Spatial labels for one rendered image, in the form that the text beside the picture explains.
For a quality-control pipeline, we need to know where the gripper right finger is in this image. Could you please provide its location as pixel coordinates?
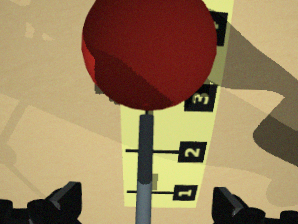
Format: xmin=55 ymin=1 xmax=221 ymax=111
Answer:
xmin=212 ymin=186 xmax=298 ymax=224

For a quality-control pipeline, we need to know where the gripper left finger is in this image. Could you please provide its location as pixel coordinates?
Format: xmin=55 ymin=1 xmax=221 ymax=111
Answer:
xmin=0 ymin=181 xmax=83 ymax=224

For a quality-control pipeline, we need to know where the grey jointed lamp red head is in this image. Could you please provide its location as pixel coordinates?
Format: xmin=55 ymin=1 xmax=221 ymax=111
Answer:
xmin=81 ymin=0 xmax=219 ymax=224

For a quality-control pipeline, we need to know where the pale yellow numbered strip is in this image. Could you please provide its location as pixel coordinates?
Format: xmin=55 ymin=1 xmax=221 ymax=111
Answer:
xmin=119 ymin=0 xmax=235 ymax=208

